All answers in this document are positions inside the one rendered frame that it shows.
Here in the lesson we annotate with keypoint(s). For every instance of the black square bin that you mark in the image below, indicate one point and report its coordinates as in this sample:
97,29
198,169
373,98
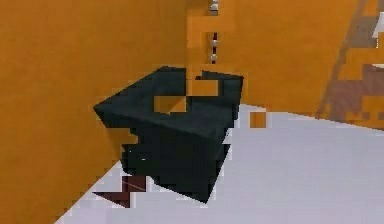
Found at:
186,143

